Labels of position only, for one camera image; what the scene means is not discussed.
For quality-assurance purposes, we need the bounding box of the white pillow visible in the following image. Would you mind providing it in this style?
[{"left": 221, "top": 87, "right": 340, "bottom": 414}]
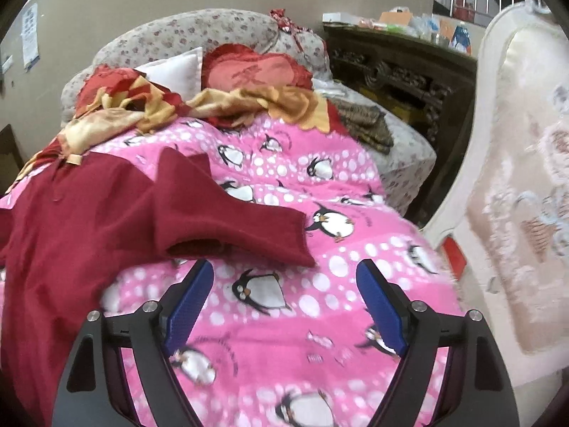
[{"left": 136, "top": 47, "right": 203, "bottom": 101}]

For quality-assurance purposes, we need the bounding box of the dark carved wooden nightstand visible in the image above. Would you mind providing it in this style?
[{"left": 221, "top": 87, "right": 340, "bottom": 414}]
[{"left": 324, "top": 23, "right": 477, "bottom": 227}]

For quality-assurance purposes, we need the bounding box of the floral upholstered headboard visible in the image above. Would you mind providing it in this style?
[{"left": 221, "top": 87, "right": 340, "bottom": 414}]
[{"left": 61, "top": 9, "right": 332, "bottom": 126}]

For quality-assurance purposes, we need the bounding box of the red heart embroidered pillow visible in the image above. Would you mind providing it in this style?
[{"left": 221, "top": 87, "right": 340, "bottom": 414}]
[{"left": 202, "top": 43, "right": 313, "bottom": 91}]

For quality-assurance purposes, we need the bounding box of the dark red fleece sweater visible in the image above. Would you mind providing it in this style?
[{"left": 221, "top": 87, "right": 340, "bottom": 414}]
[{"left": 1, "top": 148, "right": 314, "bottom": 426}]

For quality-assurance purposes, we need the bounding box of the white wall notice paper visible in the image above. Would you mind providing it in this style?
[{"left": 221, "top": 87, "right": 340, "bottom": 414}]
[{"left": 21, "top": 3, "right": 39, "bottom": 72}]

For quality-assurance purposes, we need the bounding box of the red and gold blanket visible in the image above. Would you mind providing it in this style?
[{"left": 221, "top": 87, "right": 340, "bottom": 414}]
[{"left": 9, "top": 65, "right": 347, "bottom": 190}]

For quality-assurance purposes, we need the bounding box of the brown folded cloth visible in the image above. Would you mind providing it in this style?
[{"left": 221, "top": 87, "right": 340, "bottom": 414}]
[{"left": 329, "top": 97, "right": 393, "bottom": 155}]

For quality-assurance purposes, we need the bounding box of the cream ornate armchair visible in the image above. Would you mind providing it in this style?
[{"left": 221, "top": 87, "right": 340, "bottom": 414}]
[{"left": 421, "top": 0, "right": 569, "bottom": 388}]

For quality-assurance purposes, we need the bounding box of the pink penguin quilt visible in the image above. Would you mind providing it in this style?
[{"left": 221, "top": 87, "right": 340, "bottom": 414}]
[{"left": 72, "top": 115, "right": 458, "bottom": 426}]

